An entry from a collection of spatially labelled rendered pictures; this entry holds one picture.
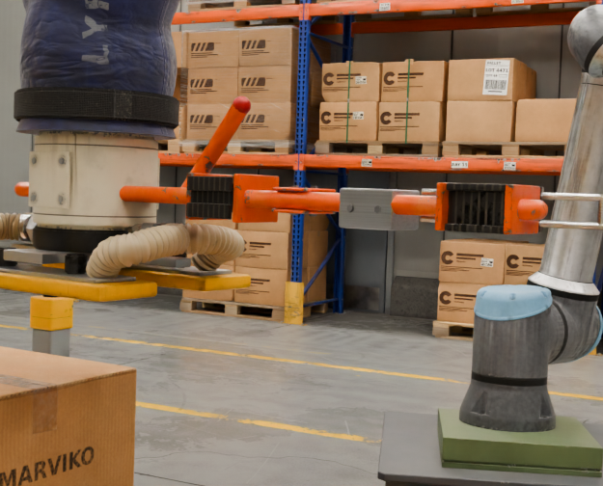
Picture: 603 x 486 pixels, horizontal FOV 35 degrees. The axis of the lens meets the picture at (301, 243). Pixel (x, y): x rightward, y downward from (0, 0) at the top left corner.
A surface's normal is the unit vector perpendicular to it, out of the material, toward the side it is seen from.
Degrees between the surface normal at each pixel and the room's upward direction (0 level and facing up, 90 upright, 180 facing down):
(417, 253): 90
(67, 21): 74
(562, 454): 90
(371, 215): 90
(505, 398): 68
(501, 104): 88
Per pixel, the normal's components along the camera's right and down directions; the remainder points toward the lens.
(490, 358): -0.64, -0.01
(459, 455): -0.11, 0.05
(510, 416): -0.09, -0.32
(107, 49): 0.36, -0.12
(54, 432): 0.86, 0.06
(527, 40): -0.44, 0.04
